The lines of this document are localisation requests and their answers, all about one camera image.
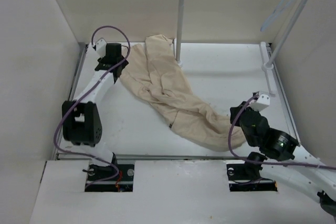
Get aluminium right frame rail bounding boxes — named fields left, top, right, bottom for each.
left=266, top=42, right=301, bottom=143

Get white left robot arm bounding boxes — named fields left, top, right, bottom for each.
left=61, top=39, right=128, bottom=182

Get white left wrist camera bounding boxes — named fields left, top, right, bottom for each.
left=93, top=38, right=107, bottom=58

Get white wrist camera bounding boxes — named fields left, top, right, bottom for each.
left=93, top=38, right=107, bottom=58
left=250, top=91, right=270, bottom=112

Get white rack pole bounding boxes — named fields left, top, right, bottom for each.
left=259, top=0, right=308, bottom=97
left=174, top=0, right=184, bottom=67

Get white right rack pole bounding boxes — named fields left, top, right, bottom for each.
left=259, top=0, right=308, bottom=97

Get aluminium frame rail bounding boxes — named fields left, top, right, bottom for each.
left=266, top=42, right=301, bottom=143
left=56, top=153, right=237, bottom=160
left=51, top=42, right=87, bottom=160

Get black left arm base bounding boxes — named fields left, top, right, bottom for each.
left=82, top=161, right=135, bottom=193

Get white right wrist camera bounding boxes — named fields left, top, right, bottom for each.
left=250, top=91, right=270, bottom=112

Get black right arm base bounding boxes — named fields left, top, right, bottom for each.
left=226, top=162, right=278, bottom=192

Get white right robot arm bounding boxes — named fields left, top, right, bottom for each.
left=228, top=100, right=335, bottom=216

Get white centre rack pole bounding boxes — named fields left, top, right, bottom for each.
left=174, top=0, right=184, bottom=67

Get aluminium left frame rail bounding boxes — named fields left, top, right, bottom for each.
left=51, top=42, right=87, bottom=160

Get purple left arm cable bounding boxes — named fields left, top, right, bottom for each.
left=54, top=25, right=131, bottom=187

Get aluminium front frame rail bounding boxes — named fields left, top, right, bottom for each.
left=56, top=153, right=237, bottom=160

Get beige trousers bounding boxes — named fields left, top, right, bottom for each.
left=120, top=35, right=246, bottom=152

